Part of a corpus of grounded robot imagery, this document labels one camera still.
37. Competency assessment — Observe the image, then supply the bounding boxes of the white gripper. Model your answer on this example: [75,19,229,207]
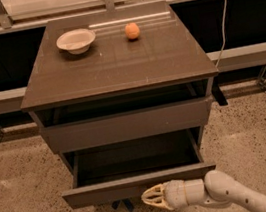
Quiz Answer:
[141,179,207,210]

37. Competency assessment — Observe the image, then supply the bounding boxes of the grey drawer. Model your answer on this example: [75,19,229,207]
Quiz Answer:
[32,85,213,154]
[63,130,215,208]

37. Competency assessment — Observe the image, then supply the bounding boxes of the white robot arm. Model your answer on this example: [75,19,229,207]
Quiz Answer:
[141,170,266,212]

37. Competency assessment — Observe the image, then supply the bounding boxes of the grey top drawer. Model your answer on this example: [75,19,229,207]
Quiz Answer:
[32,85,213,154]

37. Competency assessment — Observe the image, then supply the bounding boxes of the grey drawer cabinet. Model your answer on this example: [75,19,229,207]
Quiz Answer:
[21,2,217,167]

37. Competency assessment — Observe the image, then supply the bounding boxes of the orange fruit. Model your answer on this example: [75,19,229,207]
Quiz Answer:
[124,22,140,40]

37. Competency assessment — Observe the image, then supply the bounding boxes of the white paper bowl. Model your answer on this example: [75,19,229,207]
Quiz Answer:
[56,28,96,55]

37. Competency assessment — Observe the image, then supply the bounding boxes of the white cable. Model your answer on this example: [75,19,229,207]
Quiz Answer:
[204,0,240,69]

